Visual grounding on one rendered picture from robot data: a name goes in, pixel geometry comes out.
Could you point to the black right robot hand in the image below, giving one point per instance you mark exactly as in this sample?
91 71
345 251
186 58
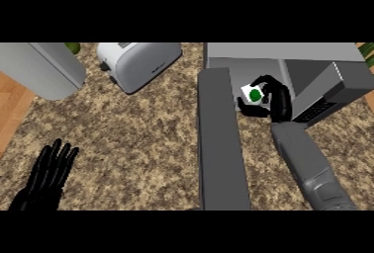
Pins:
279 100

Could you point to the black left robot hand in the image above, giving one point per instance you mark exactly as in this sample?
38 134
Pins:
45 179

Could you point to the white milk carton green spot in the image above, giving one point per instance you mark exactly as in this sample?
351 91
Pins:
252 94

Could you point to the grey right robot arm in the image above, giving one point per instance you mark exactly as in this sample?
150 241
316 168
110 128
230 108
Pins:
310 171

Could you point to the grey microwave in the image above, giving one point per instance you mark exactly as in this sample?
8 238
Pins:
320 75

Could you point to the dark grey microwave door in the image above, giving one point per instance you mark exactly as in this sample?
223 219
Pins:
221 141

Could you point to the green striped plant leaves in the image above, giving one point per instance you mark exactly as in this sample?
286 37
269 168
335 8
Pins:
366 52

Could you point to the white toaster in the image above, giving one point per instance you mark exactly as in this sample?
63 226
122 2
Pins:
139 64

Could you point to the pale grey rounded appliance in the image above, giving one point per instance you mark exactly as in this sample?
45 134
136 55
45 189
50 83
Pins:
41 69

